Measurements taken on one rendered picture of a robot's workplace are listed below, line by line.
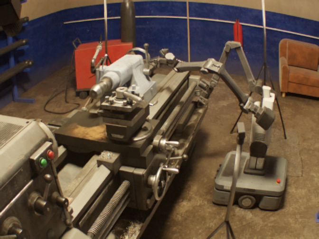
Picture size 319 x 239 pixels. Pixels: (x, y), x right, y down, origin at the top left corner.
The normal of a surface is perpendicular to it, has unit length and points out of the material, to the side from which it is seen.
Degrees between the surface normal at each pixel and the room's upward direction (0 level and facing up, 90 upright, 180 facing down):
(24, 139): 45
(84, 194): 36
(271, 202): 90
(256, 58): 90
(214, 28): 90
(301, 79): 90
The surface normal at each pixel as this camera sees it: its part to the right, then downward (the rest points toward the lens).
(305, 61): -0.28, 0.64
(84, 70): 0.03, 0.44
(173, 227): -0.04, -0.90
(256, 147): -0.39, 0.42
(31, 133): 0.65, -0.55
